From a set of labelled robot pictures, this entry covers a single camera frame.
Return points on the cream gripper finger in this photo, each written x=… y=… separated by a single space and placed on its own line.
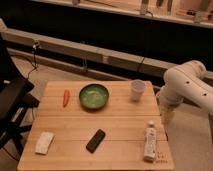
x=167 y=117

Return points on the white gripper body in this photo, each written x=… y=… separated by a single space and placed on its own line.
x=164 y=104

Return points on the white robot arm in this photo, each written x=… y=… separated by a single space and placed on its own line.
x=184 y=81

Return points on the green ceramic bowl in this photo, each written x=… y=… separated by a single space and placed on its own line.
x=93 y=96

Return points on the white plastic bottle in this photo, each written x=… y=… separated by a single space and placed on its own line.
x=150 y=142

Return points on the black remote control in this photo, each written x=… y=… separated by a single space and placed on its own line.
x=95 y=141

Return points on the wooden table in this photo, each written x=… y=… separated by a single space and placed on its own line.
x=123 y=121

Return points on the orange carrot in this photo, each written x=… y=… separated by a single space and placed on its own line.
x=66 y=98

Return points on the black chair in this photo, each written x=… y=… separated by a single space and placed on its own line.
x=15 y=99

